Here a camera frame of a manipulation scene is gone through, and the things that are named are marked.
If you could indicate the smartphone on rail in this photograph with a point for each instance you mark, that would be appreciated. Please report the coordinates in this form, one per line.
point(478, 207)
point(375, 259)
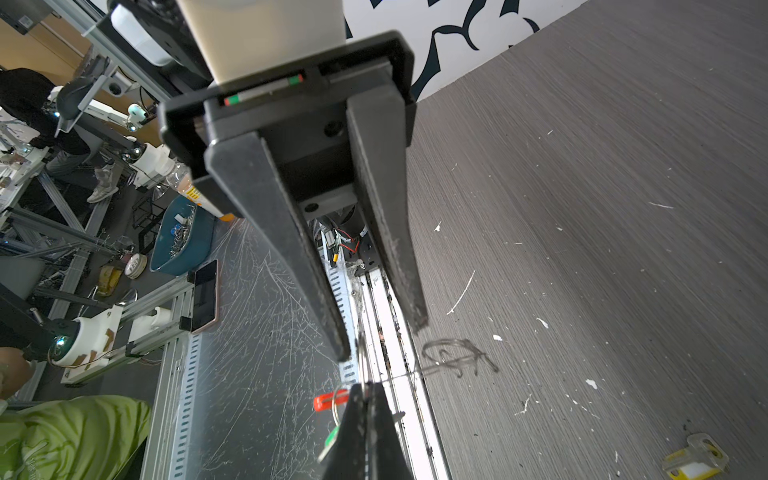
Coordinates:
point(205, 309)

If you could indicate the person in green shirt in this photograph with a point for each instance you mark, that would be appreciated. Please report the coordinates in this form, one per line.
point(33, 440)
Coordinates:
point(90, 437)

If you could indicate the green key tag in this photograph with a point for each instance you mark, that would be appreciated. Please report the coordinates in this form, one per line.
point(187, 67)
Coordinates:
point(328, 444)

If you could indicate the white slotted cable duct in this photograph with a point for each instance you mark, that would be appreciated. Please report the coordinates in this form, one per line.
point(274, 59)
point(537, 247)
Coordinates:
point(169, 444)

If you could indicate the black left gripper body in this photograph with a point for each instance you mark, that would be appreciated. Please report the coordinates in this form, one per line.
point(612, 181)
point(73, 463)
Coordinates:
point(299, 108)

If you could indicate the teal parts tray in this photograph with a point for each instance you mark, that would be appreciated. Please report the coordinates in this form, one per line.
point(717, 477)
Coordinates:
point(184, 239)

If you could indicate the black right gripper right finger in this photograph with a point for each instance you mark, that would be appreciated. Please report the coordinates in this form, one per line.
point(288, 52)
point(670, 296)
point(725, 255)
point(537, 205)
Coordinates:
point(384, 453)

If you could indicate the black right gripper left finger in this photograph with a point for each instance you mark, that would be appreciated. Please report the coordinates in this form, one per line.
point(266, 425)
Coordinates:
point(347, 459)

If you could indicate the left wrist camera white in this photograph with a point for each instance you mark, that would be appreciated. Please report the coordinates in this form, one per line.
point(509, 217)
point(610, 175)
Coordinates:
point(238, 38)

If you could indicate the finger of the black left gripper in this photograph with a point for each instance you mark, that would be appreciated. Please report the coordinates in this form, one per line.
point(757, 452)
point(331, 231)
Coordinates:
point(377, 134)
point(244, 169)

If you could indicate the aluminium front rail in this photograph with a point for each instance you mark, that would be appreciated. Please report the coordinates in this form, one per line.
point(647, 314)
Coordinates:
point(382, 351)

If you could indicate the orange liquid plastic bottle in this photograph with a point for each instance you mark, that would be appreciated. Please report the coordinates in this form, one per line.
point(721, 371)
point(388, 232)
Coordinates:
point(180, 180)

